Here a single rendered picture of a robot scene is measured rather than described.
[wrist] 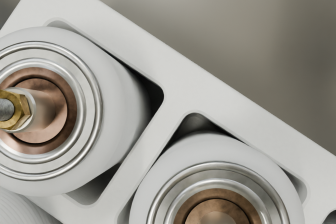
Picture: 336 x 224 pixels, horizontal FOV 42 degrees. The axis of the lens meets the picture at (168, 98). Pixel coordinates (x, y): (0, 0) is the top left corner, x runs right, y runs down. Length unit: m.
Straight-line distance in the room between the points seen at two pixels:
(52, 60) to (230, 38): 0.28
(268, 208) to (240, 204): 0.01
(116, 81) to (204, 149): 0.06
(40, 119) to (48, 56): 0.04
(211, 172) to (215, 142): 0.02
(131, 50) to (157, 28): 0.19
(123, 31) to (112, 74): 0.08
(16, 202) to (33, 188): 0.07
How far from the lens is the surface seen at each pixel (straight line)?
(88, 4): 0.32
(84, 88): 0.24
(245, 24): 0.50
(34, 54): 0.25
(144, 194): 0.24
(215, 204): 0.24
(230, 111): 0.31
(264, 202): 0.24
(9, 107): 0.20
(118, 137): 0.24
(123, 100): 0.25
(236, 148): 0.24
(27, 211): 0.33
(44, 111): 0.23
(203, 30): 0.49
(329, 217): 0.38
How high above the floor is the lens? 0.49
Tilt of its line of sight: 86 degrees down
